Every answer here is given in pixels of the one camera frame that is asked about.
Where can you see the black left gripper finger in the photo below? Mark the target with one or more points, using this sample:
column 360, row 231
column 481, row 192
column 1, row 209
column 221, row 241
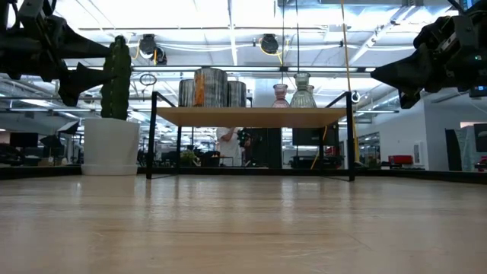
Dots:
column 83, row 83
column 76, row 45

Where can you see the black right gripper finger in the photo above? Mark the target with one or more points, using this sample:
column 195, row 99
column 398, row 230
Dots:
column 410, row 98
column 407, row 72

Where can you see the silver candle tin brown label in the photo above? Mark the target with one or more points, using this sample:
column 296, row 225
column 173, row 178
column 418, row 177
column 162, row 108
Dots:
column 185, row 94

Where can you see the green glass candlestick holder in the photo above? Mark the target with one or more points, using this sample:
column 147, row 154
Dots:
column 303, row 99

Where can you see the silver candle tin orange label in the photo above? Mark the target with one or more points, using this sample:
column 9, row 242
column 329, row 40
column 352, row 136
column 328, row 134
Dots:
column 210, row 87

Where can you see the ribbed silver candle tin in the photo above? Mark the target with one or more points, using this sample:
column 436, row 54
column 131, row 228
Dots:
column 237, row 94

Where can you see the background black robot arm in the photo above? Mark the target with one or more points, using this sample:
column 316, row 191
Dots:
column 247, row 137

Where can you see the green cactus plant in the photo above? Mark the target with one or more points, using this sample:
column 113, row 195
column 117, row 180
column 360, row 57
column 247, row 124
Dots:
column 119, row 76

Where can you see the red box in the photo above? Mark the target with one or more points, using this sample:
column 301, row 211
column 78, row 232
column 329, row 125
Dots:
column 400, row 159

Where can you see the white hexagonal plant pot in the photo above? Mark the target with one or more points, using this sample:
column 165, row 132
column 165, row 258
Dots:
column 110, row 146

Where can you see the black background monitor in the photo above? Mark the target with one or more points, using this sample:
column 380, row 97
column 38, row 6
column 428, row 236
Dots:
column 23, row 139

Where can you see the black background screen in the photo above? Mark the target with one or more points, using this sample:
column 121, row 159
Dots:
column 312, row 137

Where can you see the small green background plant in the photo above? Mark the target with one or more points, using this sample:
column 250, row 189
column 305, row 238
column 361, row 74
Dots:
column 187, row 157

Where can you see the black equipment rack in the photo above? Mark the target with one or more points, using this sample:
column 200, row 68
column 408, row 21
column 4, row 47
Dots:
column 266, row 152

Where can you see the person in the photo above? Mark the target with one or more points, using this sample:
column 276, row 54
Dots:
column 228, row 148

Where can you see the black aluminium table frame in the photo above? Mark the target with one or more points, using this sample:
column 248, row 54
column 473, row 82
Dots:
column 38, row 172

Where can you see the wooden shelf black metal frame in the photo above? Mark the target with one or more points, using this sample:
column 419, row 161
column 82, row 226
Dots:
column 251, row 117

